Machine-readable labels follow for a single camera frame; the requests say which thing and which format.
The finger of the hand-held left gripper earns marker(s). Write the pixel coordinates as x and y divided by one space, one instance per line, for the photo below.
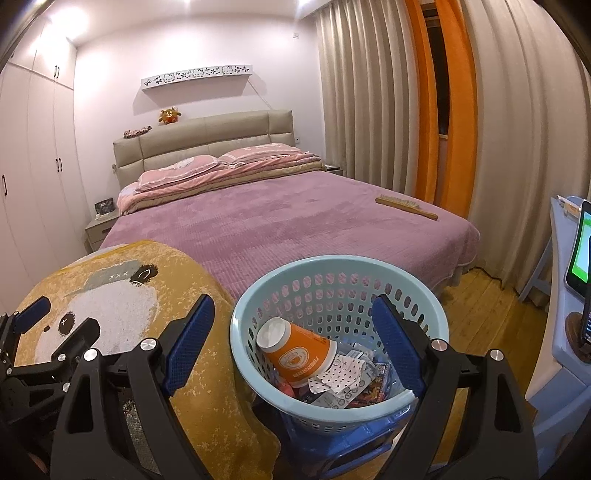
81 337
32 310

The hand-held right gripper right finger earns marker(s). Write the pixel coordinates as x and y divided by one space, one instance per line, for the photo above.
397 341

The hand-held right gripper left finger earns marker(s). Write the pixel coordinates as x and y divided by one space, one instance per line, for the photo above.
189 341

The small dark snack packet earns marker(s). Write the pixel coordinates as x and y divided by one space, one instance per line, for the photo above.
376 383

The white patterned paper wrapper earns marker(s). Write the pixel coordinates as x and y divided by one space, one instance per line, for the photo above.
337 376

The orange paper cup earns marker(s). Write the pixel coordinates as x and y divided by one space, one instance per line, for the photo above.
300 357

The light blue plastic basket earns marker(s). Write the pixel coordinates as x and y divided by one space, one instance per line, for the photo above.
286 295

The pink sponge packet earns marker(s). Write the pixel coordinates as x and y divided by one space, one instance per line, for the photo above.
286 389

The grey nightstand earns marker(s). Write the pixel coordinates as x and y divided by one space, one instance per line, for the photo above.
99 233
333 170

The blue plastic stool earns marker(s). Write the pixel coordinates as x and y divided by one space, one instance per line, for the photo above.
332 447

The wooden bed brush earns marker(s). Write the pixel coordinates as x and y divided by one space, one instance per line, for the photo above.
406 206

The white wardrobe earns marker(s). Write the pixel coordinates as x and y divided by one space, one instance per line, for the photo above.
37 161

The bed with pink bedding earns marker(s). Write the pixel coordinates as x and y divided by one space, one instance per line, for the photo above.
300 221

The light blue desk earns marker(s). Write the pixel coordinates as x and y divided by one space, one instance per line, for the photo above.
554 360

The pink pillow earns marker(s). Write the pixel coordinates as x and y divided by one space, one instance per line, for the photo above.
263 154
178 173

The round wooden coaster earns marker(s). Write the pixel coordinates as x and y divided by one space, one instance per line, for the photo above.
573 332

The dark phone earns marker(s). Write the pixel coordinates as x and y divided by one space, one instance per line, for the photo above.
586 327

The beige padded headboard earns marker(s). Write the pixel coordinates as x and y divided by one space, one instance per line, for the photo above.
198 136

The phone with green screen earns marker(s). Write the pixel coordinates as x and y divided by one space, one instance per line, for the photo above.
581 249

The pink headboard ornament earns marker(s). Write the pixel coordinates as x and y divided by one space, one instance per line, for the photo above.
137 131

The orange plush toy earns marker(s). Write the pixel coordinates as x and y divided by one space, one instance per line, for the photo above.
170 116

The orange curtain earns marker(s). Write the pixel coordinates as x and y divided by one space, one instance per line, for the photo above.
461 115
425 115

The beige curtain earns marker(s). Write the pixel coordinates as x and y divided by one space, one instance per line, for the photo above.
364 92
521 138

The dark photo frame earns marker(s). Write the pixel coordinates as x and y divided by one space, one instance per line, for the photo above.
104 206

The white patterned wall shelf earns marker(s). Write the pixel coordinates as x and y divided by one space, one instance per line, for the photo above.
198 74

